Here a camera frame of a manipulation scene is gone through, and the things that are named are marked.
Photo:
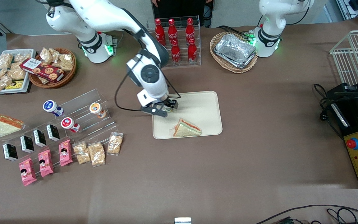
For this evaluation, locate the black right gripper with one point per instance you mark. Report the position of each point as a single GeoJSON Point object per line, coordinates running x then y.
{"type": "Point", "coordinates": [170, 102]}

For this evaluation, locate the green lid gum bottle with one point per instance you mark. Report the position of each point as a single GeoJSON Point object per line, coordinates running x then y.
{"type": "Point", "coordinates": [169, 108]}

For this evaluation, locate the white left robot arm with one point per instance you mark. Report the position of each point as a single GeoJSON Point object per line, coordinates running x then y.
{"type": "Point", "coordinates": [270, 18]}

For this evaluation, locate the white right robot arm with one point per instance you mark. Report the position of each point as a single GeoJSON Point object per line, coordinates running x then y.
{"type": "Point", "coordinates": [149, 74]}

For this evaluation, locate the beige plastic tray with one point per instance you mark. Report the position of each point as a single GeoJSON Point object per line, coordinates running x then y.
{"type": "Point", "coordinates": [197, 105]}

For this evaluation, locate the orange lid gum bottle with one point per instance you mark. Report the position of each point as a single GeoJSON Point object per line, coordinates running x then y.
{"type": "Point", "coordinates": [96, 109]}

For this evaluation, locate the silver foil tray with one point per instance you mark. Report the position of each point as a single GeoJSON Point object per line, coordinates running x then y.
{"type": "Point", "coordinates": [235, 49]}

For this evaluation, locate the red lid gum bottle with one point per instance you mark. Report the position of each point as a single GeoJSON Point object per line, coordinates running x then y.
{"type": "Point", "coordinates": [68, 123]}

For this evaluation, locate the blue lid gum bottle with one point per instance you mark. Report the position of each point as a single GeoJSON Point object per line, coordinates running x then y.
{"type": "Point", "coordinates": [51, 106]}

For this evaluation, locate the wrapped triangle sandwich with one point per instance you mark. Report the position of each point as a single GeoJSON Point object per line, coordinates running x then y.
{"type": "Point", "coordinates": [3, 124]}
{"type": "Point", "coordinates": [185, 129]}

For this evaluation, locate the black control box yellow panel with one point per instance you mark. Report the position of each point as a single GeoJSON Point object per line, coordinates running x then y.
{"type": "Point", "coordinates": [356, 124]}

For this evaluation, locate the red cola bottle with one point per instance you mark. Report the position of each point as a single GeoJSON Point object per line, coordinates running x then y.
{"type": "Point", "coordinates": [159, 29]}
{"type": "Point", "coordinates": [190, 29]}
{"type": "Point", "coordinates": [175, 53]}
{"type": "Point", "coordinates": [172, 31]}
{"type": "Point", "coordinates": [192, 52]}

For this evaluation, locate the clear acrylic bottle rack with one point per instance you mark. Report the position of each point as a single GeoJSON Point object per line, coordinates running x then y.
{"type": "Point", "coordinates": [197, 59]}

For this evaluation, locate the clear cereal bar packet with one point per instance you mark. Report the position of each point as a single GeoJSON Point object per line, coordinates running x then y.
{"type": "Point", "coordinates": [115, 143]}
{"type": "Point", "coordinates": [82, 153]}
{"type": "Point", "coordinates": [97, 154]}

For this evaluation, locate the red emergency stop button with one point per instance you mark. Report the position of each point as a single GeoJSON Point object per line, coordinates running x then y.
{"type": "Point", "coordinates": [352, 143]}

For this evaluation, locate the light wicker basket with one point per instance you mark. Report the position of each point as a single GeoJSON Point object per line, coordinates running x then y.
{"type": "Point", "coordinates": [222, 63]}

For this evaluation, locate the grey equipment shelf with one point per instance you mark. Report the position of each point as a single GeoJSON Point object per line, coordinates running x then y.
{"type": "Point", "coordinates": [356, 9]}

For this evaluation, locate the clear acrylic stepped stand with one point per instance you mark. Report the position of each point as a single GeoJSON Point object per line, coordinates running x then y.
{"type": "Point", "coordinates": [87, 126]}

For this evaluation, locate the grey connector box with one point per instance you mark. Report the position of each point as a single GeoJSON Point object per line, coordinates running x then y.
{"type": "Point", "coordinates": [112, 42]}

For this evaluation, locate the black background panel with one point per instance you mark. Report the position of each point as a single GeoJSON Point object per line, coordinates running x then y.
{"type": "Point", "coordinates": [179, 9]}

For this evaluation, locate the brown wicker basket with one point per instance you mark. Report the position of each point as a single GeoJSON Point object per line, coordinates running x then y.
{"type": "Point", "coordinates": [68, 77]}

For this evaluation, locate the small white metal object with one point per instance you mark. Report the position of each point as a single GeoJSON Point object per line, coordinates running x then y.
{"type": "Point", "coordinates": [182, 221]}

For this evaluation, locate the pink snack packet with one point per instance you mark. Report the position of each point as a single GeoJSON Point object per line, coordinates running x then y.
{"type": "Point", "coordinates": [27, 172]}
{"type": "Point", "coordinates": [45, 163]}
{"type": "Point", "coordinates": [65, 153]}

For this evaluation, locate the small black carton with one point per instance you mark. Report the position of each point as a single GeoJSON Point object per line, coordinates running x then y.
{"type": "Point", "coordinates": [53, 132]}
{"type": "Point", "coordinates": [39, 138]}
{"type": "Point", "coordinates": [10, 152]}
{"type": "Point", "coordinates": [27, 144]}

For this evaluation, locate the red cookie box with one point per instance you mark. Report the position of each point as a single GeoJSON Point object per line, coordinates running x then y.
{"type": "Point", "coordinates": [43, 71]}

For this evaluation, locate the small yellow box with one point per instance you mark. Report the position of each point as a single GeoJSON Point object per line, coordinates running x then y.
{"type": "Point", "coordinates": [15, 85]}

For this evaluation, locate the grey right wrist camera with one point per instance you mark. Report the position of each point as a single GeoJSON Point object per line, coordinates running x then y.
{"type": "Point", "coordinates": [157, 112]}

